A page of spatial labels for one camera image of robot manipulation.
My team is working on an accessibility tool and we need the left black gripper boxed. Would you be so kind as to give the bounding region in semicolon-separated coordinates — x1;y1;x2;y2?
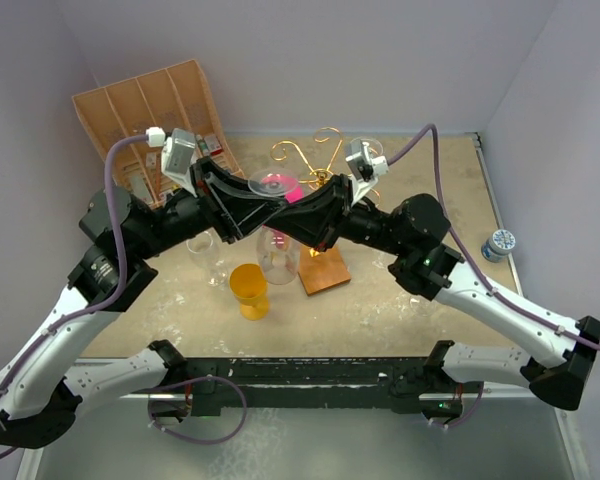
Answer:
131;156;287;260

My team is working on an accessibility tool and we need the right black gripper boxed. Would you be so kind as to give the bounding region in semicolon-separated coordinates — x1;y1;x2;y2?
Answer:
264;174;407;256

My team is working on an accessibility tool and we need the pink plastic wine glass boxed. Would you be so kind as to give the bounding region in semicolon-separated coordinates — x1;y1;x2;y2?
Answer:
261;173;303;203

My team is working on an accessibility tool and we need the clear wine glass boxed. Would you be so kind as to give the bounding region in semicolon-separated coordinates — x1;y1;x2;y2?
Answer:
185;232;228;287
409;295;431;316
248;167;304;285

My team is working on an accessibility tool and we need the clear champagne flute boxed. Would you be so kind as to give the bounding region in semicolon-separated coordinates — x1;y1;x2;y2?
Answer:
353;137;384;157

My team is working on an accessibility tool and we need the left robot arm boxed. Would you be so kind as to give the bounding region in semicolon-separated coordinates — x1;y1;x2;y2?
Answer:
0;159;295;451

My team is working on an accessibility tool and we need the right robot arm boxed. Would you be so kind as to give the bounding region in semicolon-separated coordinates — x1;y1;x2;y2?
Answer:
267;180;600;411

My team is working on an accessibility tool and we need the yellow plastic wine glass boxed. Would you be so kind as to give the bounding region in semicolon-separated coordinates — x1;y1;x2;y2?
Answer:
229;263;269;321

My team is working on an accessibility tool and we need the peach plastic desk organizer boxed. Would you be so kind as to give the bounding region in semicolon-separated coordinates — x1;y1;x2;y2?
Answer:
73;59;244;208

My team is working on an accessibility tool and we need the small blue white jar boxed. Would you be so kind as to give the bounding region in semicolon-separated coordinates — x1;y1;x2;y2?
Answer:
481;229;516;263

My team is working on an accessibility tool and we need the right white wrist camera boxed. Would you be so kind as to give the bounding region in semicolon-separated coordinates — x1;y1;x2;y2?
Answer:
345;140;389;205

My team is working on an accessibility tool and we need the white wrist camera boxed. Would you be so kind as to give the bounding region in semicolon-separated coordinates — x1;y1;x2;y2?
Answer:
145;126;198;196
345;140;389;205

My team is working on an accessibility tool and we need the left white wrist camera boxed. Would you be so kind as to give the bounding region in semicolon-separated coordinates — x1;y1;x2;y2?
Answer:
145;126;198;196

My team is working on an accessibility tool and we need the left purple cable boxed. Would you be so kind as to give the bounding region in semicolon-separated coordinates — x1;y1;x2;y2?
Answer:
0;132;154;461

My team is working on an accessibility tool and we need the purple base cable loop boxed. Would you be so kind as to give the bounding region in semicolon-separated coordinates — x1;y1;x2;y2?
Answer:
147;377;249;445

